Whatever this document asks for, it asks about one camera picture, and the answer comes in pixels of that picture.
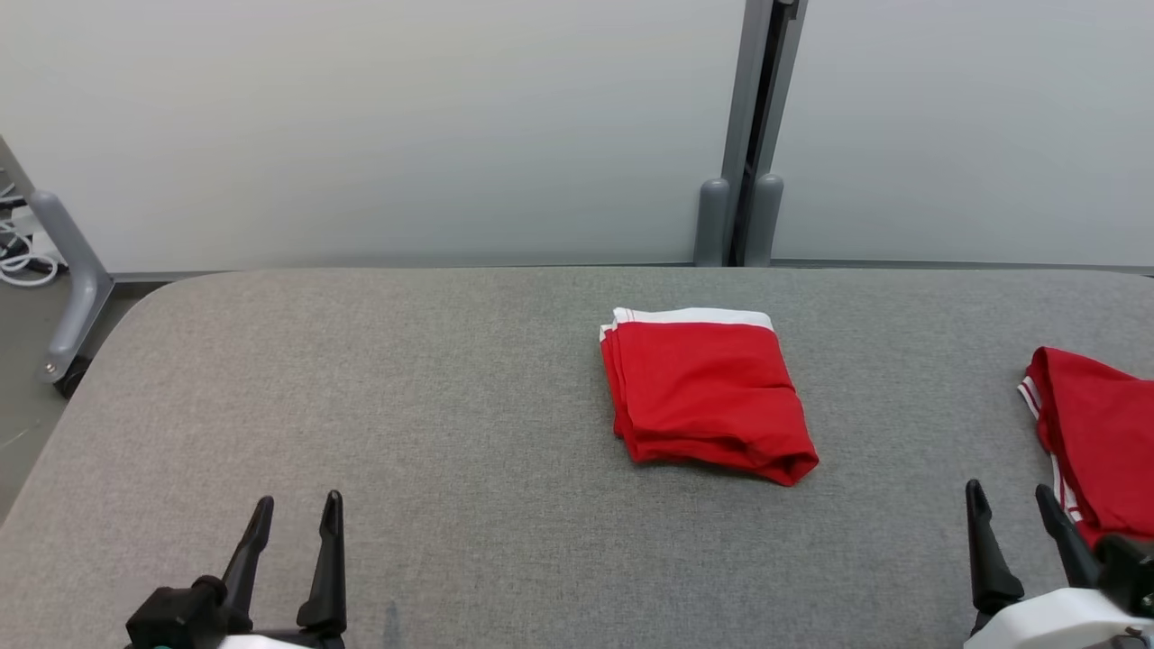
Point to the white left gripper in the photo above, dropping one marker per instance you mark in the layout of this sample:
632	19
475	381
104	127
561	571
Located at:
288	641

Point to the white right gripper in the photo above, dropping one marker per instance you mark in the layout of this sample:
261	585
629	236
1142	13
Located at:
1055	622

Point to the red white striped garment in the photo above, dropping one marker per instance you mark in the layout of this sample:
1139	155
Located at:
708	397

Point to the grey partition leg with caster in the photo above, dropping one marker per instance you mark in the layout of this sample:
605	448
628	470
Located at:
77	288

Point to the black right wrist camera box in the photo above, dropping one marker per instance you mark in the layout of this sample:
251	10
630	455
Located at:
1127	572

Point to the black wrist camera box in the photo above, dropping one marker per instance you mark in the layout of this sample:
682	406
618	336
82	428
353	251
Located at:
185	617
1127	572

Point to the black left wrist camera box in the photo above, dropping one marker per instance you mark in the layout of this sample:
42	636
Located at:
185	617

